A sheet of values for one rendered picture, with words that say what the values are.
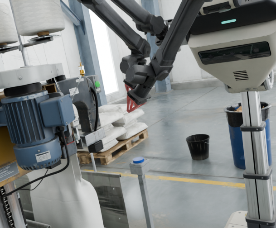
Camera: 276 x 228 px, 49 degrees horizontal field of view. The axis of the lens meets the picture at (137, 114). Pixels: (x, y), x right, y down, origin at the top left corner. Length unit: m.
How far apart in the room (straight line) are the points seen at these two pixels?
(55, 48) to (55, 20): 5.78
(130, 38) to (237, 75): 0.53
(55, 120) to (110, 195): 0.99
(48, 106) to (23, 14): 0.33
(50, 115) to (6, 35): 0.45
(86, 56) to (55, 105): 6.39
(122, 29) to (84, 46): 6.15
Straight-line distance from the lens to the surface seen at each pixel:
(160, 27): 1.37
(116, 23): 1.21
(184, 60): 9.83
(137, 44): 1.30
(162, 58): 1.10
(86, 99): 1.46
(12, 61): 6.18
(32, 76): 1.00
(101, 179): 1.89
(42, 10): 1.11
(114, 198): 1.89
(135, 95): 1.21
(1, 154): 1.19
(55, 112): 0.99
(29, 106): 1.02
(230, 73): 1.47
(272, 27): 1.33
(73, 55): 7.22
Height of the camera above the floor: 1.40
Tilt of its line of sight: 11 degrees down
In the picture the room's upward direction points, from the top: 10 degrees counter-clockwise
